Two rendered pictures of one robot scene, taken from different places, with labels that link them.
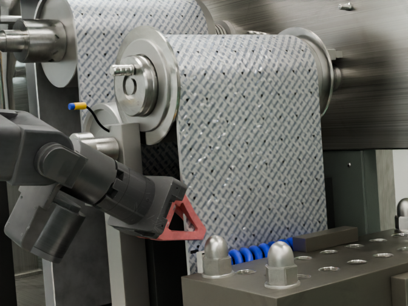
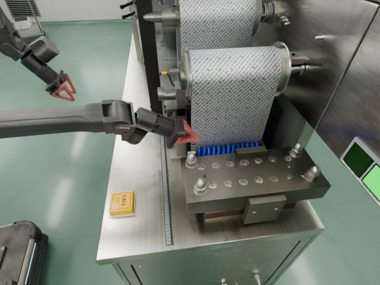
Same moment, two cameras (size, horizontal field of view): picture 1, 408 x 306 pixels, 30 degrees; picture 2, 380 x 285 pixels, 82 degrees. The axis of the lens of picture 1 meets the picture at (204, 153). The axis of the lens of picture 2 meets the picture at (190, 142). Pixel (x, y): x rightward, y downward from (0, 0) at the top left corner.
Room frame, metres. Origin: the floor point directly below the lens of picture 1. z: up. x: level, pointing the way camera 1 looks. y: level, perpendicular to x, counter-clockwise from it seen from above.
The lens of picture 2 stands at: (0.45, -0.21, 1.53)
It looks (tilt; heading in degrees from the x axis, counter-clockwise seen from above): 43 degrees down; 29
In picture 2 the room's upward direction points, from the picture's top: straight up
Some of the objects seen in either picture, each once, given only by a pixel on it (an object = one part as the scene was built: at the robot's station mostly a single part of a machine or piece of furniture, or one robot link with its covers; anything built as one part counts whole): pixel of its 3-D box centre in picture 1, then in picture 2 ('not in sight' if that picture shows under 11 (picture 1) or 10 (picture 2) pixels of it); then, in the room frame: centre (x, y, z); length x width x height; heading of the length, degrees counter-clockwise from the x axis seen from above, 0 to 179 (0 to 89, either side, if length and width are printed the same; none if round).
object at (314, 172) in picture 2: not in sight; (314, 172); (0.96, -0.33, 1.05); 0.04 x 0.04 x 0.04
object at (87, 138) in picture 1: (81, 149); (161, 93); (0.93, 0.15, 1.18); 0.04 x 0.02 x 0.04; 36
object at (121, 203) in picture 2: not in sight; (122, 202); (0.68, 0.16, 0.91); 0.07 x 0.07 x 0.02; 36
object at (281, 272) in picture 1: (280, 263); (200, 185); (0.77, -0.07, 1.05); 0.04 x 0.04 x 0.04
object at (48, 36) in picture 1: (38, 40); (171, 16); (1.14, 0.23, 1.33); 0.06 x 0.06 x 0.06; 36
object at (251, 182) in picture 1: (258, 192); (229, 126); (0.97, -0.07, 1.10); 0.23 x 0.01 x 0.18; 126
